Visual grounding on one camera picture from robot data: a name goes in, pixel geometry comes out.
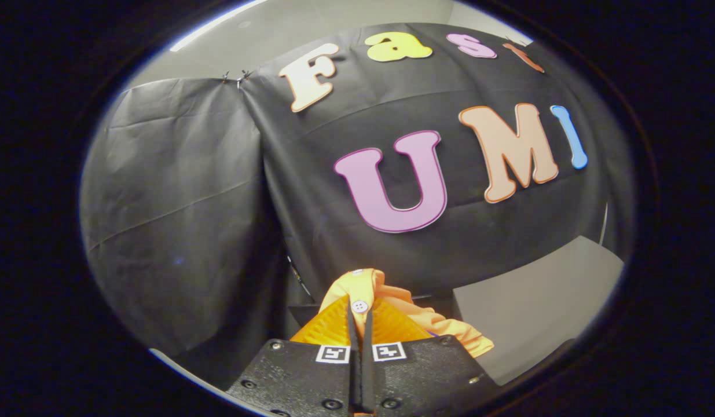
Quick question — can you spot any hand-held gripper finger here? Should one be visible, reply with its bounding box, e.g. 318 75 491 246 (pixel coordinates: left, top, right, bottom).
226 292 362 417
362 297 500 417

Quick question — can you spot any yellow orange shirt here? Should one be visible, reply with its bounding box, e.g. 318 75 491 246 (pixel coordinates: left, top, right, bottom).
320 268 495 358

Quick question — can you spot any beige cabinet with grey top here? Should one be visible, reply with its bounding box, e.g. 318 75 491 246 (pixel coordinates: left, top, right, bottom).
453 235 625 386

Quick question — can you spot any black backdrop cloth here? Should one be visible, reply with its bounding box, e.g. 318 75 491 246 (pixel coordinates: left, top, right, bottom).
79 23 636 377

